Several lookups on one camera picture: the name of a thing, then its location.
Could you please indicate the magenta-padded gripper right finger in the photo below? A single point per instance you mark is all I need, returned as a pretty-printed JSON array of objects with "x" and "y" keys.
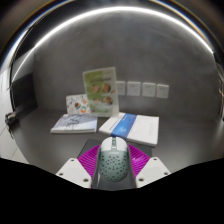
[{"x": 153, "y": 170}]

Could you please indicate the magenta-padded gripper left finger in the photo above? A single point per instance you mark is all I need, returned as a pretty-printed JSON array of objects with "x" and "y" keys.
[{"x": 75, "y": 171}]

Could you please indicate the green and white computer mouse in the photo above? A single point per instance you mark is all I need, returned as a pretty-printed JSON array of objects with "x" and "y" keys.
[{"x": 113, "y": 163}]

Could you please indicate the thick white book blue stripe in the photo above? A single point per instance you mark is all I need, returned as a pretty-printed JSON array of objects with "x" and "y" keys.
[{"x": 140, "y": 128}]

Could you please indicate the thin grey-blue booklet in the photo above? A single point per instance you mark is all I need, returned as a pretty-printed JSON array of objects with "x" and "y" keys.
[{"x": 75, "y": 124}]

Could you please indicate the small white patterned card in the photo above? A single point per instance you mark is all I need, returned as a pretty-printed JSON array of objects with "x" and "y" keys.
[{"x": 76, "y": 105}]

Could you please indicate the green standing menu card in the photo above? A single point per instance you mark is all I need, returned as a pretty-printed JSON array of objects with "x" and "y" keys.
[{"x": 100, "y": 91}]

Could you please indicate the dark flat monitor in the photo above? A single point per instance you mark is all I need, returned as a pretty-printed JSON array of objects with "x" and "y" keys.
[{"x": 23, "y": 91}]

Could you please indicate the white ceiling light strip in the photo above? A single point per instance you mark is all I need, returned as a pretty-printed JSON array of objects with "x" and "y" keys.
[{"x": 110, "y": 9}]

